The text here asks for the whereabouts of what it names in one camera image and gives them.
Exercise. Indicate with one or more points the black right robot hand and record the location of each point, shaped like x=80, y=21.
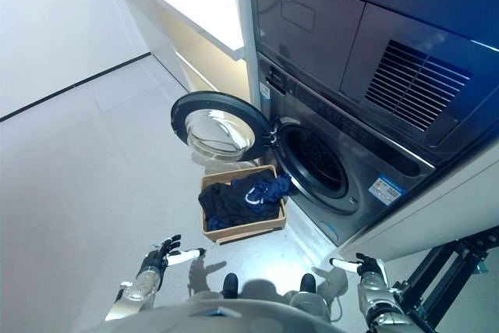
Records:
x=370, y=267

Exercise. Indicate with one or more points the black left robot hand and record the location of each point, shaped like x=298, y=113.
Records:
x=161, y=255

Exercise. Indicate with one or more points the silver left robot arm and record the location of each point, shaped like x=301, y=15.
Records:
x=142, y=286

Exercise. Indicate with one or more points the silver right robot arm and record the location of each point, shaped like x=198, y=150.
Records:
x=380, y=298

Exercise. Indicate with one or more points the grey front-load washing machine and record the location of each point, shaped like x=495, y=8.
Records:
x=362, y=177

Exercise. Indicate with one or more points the woven wicker laundry basket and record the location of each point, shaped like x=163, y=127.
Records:
x=249, y=227

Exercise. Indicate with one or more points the round washing machine door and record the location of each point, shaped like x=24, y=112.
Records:
x=218, y=126

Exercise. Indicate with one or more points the dark grey clothes dryer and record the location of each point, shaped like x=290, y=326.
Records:
x=335, y=17

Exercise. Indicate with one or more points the royal blue cloth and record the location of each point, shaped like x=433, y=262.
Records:
x=213, y=224

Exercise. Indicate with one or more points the silver right robot leg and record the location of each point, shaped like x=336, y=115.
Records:
x=308, y=284

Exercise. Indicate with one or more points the white and blue label sticker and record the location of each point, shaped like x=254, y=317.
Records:
x=386, y=190

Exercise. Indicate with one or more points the black garment with white print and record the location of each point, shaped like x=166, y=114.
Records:
x=228, y=204

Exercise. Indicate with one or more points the grey robot torso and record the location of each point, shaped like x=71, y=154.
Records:
x=234, y=315

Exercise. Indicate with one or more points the blue garment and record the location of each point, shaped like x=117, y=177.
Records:
x=280, y=185

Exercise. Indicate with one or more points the small blue energy sticker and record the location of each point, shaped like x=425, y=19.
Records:
x=265, y=91

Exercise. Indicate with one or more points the black metal frame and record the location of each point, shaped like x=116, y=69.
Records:
x=448, y=270

